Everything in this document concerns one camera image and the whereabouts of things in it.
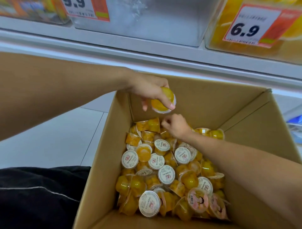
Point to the person's left hand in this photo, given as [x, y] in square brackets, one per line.
[146, 85]

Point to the person's right hand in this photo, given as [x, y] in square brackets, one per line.
[178, 126]

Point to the yellow jelly cup pink lid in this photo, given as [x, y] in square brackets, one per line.
[158, 106]

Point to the brown cardboard box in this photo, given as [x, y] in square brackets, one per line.
[224, 101]

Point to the pile of yellow jelly cups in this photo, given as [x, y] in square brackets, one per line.
[165, 177]

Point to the person's left forearm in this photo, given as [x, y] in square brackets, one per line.
[52, 92]

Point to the person's right forearm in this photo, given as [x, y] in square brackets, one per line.
[254, 169]

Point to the person's black trousers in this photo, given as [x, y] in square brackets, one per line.
[35, 198]

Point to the orange white price tag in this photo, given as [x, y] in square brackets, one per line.
[247, 26]
[77, 8]

